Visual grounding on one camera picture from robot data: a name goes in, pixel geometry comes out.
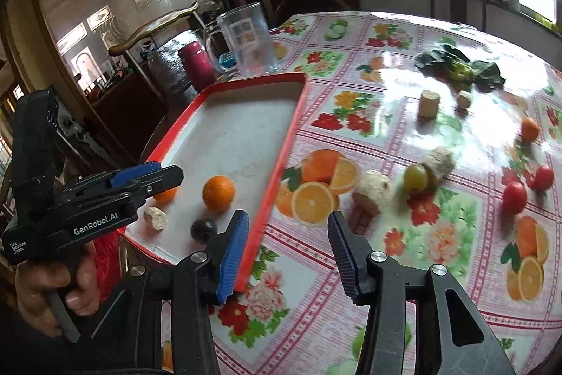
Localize floral fruit print tablecloth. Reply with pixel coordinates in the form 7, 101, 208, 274
160, 11, 562, 375

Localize tall cork cylinder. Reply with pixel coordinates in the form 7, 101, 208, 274
418, 90, 441, 118

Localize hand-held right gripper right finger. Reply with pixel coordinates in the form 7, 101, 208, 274
327, 210, 516, 375

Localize pale ginger chunk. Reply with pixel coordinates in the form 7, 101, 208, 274
351, 170, 394, 218
420, 147, 456, 182

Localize dark leafy greens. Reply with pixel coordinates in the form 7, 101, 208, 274
415, 45, 507, 93

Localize red cloth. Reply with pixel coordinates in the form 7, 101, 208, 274
94, 232, 128, 305

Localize red tomato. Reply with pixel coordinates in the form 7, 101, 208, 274
502, 181, 528, 215
533, 165, 555, 191

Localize person's left hand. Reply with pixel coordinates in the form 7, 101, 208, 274
15, 243, 101, 338

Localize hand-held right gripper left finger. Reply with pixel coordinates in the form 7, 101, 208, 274
85, 209, 250, 375

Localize dark purple plum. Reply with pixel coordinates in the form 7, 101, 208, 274
190, 218, 217, 245

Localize green grape fruit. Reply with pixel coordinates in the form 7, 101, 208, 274
403, 164, 429, 192

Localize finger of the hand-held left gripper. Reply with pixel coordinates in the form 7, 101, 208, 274
74, 162, 162, 193
66, 165, 184, 204

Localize red rimmed white tray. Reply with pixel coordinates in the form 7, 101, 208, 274
125, 72, 308, 292

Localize large orange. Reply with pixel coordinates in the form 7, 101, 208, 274
202, 175, 236, 212

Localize small orange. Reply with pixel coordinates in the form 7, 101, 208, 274
153, 186, 178, 203
521, 117, 541, 142

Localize dark red thermos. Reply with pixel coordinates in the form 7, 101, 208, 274
178, 42, 219, 93

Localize clear glass mug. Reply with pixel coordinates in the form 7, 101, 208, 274
205, 3, 282, 78

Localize curved back wooden chair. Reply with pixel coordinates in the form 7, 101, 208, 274
107, 1, 220, 103

